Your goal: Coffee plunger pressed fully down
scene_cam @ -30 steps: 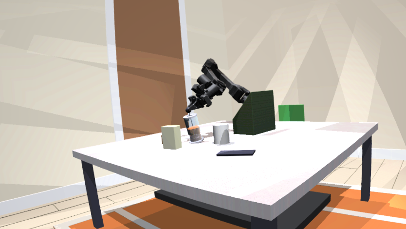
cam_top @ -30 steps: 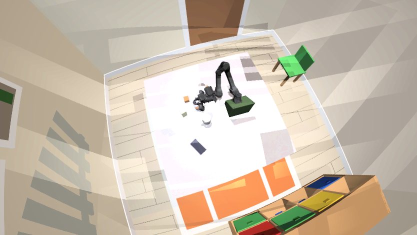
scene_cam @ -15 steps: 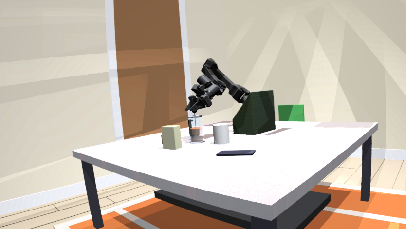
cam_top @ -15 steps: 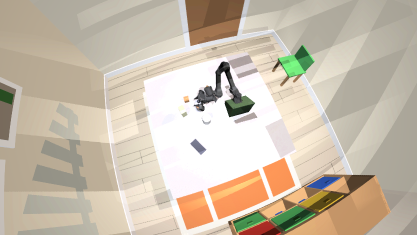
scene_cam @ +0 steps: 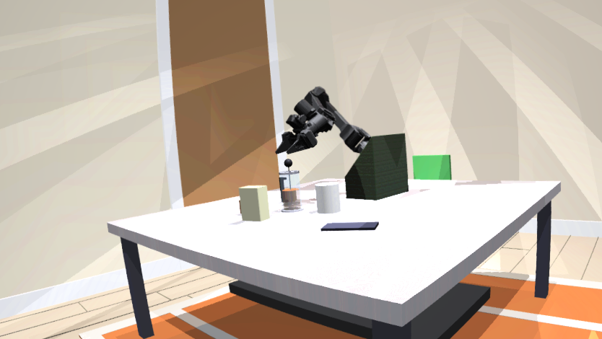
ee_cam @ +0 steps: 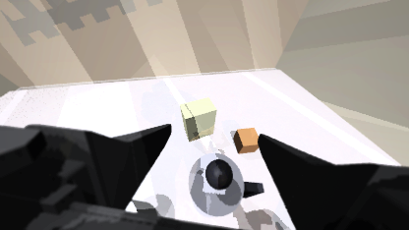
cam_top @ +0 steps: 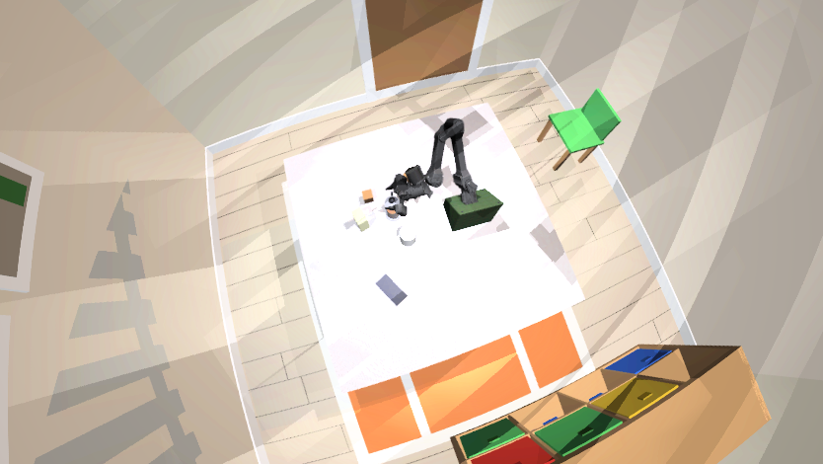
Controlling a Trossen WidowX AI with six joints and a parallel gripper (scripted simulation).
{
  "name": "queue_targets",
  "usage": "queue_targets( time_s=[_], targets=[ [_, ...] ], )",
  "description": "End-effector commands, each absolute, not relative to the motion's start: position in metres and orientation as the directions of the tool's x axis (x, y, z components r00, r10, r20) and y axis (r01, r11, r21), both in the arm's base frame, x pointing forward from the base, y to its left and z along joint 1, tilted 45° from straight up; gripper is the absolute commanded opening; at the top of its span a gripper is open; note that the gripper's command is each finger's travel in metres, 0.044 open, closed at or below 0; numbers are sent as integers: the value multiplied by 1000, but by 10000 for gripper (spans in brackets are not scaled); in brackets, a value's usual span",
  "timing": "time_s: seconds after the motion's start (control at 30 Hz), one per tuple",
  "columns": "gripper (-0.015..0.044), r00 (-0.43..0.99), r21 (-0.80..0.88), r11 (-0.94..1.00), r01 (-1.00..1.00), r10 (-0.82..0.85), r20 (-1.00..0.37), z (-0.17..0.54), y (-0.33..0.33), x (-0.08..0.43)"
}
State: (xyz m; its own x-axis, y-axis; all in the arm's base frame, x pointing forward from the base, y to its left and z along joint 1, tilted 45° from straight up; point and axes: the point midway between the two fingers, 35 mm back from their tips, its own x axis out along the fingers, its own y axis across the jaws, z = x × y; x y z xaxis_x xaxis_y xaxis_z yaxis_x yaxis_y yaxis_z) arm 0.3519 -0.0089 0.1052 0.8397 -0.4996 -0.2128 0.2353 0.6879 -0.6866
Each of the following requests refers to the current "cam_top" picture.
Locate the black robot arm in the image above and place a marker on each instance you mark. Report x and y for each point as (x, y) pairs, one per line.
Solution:
(453, 128)

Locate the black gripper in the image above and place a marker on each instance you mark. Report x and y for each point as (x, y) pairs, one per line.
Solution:
(400, 208)

